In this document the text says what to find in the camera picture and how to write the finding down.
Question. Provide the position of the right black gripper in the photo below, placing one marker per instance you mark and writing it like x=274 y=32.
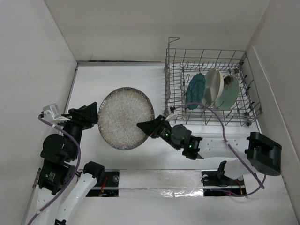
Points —
x=152 y=127

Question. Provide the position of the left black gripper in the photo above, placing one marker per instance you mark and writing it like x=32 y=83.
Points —
x=86 y=115

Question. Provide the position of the speckled brown round plate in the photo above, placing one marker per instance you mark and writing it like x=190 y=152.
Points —
x=119 y=114

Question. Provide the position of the teal scalloped plate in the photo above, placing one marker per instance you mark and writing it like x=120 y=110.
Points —
x=196 y=91

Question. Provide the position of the cream lobed plate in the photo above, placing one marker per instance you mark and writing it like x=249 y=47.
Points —
x=213 y=88

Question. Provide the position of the light green flower plate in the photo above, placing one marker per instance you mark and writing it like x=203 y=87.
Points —
x=230 y=93

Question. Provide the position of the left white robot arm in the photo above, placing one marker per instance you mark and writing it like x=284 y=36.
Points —
x=61 y=186

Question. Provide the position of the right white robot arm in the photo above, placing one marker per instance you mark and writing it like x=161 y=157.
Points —
x=255 y=154

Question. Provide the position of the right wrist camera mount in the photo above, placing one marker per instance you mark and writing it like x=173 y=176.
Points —
x=171 y=113

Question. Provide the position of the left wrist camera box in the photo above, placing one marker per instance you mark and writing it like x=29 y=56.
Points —
x=52 y=114

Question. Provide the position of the grey wire dish rack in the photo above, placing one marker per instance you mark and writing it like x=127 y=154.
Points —
x=181 y=64

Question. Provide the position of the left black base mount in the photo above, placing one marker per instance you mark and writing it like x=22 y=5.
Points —
x=109 y=187

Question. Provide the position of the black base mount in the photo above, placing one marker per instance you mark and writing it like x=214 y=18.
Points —
x=109 y=187
x=215 y=183

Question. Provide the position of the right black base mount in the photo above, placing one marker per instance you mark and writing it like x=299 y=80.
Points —
x=215 y=183

